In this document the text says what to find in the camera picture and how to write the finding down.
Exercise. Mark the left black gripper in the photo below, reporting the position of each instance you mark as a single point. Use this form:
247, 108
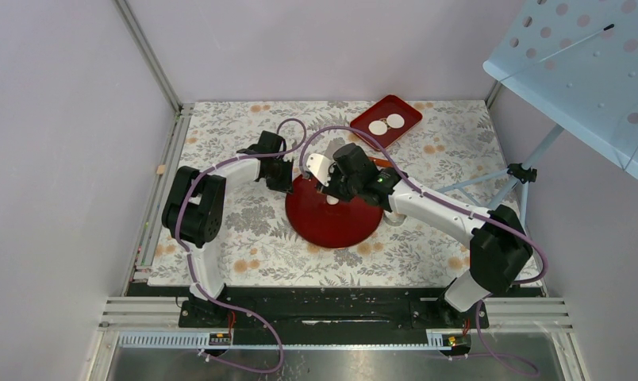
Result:
286, 185

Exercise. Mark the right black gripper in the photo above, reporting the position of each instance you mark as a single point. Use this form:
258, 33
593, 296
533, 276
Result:
334, 171

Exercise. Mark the white dough ball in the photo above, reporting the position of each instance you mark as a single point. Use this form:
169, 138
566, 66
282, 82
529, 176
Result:
332, 200

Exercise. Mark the round red tray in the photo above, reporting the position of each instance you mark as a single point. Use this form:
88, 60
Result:
329, 226

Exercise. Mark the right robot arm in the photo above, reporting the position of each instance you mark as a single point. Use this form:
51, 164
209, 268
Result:
495, 238

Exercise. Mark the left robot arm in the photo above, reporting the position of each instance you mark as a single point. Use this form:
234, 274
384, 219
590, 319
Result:
194, 209

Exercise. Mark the left round dumpling wrapper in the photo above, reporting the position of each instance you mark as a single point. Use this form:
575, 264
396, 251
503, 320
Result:
378, 127

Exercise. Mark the round dumpling wrapper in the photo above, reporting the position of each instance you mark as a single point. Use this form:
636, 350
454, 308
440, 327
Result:
378, 127
395, 121

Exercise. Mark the right round dumpling wrapper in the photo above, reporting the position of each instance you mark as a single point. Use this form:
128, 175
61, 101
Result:
395, 121

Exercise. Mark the floral patterned table mat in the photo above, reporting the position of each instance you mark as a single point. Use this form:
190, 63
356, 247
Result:
454, 142

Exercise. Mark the red rectangular tray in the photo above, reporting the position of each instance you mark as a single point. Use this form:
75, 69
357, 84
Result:
390, 104

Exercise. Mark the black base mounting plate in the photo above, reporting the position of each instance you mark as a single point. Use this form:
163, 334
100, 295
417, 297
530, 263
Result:
313, 315

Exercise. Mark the light blue tripod stand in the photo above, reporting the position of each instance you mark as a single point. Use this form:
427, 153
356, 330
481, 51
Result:
491, 189

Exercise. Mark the light blue perforated panel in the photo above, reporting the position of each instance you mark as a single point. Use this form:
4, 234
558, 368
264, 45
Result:
577, 63

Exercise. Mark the scraper with orange handle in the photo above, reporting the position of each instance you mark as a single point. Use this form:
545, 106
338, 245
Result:
337, 143

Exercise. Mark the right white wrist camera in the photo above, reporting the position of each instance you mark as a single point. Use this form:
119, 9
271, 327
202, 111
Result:
319, 166

